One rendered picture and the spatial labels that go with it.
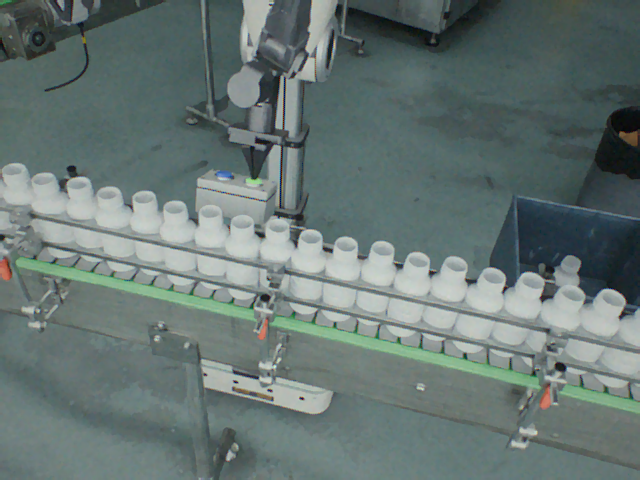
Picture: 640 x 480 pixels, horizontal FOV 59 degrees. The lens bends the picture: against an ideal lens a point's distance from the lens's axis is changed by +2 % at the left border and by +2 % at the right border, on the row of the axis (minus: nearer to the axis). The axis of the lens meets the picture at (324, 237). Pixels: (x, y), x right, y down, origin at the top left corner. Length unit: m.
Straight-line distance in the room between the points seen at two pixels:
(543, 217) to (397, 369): 0.66
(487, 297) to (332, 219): 1.88
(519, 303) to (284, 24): 0.58
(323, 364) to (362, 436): 0.98
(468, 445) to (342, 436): 0.43
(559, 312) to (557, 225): 0.62
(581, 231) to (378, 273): 0.76
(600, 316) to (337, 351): 0.43
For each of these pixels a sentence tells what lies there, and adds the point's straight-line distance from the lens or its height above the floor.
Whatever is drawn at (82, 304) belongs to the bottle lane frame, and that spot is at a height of 0.91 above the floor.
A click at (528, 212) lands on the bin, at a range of 1.50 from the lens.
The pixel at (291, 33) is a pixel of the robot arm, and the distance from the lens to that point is 0.97.
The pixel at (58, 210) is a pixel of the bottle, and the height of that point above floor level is 1.12.
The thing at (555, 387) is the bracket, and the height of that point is 1.08.
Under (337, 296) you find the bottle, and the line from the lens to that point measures 0.94.
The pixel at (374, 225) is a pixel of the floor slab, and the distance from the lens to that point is 2.73.
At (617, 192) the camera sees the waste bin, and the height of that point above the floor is 0.43.
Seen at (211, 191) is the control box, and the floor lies 1.10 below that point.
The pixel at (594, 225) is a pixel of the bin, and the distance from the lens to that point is 1.54.
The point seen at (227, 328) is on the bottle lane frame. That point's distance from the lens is 1.05.
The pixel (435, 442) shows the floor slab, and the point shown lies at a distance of 2.06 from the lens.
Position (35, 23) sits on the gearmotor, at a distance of 2.19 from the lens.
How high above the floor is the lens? 1.77
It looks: 42 degrees down
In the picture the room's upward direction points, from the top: 6 degrees clockwise
